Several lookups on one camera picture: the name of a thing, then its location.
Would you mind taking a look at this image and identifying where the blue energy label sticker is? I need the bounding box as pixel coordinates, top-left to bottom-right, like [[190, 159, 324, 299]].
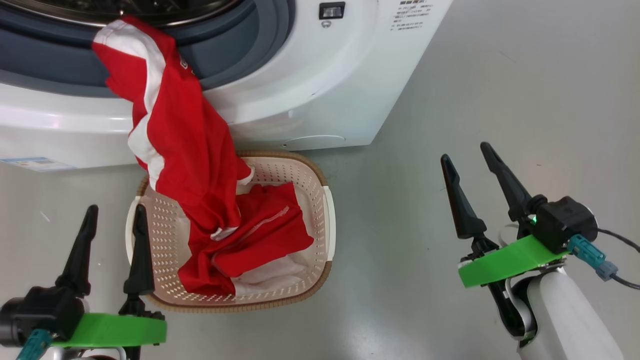
[[0, 157, 76, 173]]

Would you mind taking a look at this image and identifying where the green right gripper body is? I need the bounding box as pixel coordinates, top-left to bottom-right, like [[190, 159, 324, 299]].
[[458, 234, 571, 289]]

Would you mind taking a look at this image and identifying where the teal cable connector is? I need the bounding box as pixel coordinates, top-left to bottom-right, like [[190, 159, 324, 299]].
[[567, 234, 619, 282], [15, 329, 53, 360]]

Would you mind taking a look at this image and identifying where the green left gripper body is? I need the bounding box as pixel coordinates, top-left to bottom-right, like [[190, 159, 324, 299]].
[[50, 309, 168, 348]]

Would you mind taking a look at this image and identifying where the cream perforated laundry basket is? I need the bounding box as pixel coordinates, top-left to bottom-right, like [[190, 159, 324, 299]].
[[125, 151, 336, 314]]

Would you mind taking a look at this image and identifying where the round white filter cover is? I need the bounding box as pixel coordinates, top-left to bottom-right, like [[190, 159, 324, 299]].
[[281, 135, 347, 151]]

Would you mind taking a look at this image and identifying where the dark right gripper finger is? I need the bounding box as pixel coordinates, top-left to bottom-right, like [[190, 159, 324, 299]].
[[440, 153, 488, 240], [480, 142, 533, 222]]

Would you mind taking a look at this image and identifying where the white front-load washing machine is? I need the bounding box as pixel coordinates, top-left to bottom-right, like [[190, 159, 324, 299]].
[[0, 0, 455, 172]]

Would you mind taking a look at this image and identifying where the black door latch socket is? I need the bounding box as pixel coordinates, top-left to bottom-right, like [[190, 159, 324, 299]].
[[319, 1, 346, 21]]

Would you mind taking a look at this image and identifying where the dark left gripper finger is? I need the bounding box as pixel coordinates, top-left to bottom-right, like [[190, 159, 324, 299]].
[[55, 204, 99, 297], [123, 204, 156, 312]]

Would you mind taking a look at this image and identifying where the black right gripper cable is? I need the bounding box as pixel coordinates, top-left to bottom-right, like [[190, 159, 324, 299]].
[[595, 227, 640, 291]]

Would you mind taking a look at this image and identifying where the teal right cable connector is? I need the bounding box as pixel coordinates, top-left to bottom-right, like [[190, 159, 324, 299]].
[[567, 234, 619, 282]]

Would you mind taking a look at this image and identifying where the small printed text sticker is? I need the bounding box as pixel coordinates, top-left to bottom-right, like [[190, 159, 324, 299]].
[[390, 0, 435, 32]]

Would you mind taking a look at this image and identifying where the washing machine drum opening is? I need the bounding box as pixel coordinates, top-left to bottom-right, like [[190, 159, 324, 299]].
[[0, 0, 244, 28]]

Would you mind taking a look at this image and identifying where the red and white shirt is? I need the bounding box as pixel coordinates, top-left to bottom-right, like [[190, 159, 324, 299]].
[[91, 15, 315, 297]]

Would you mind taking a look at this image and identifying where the teal left cable connector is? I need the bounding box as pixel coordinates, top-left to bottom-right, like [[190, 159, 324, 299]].
[[15, 329, 53, 360]]

